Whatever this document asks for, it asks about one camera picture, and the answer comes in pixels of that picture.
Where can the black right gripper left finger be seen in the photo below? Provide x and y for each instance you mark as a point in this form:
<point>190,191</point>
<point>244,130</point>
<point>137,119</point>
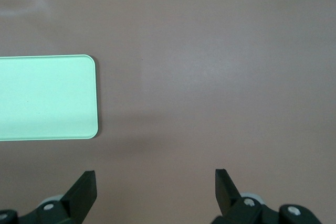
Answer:
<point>78,197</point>

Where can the light green rectangular tray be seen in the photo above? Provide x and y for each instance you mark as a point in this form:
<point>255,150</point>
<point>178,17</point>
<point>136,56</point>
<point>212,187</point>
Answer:
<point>47,98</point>

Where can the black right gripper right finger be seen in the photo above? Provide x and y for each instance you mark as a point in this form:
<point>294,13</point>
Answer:
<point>225,197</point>

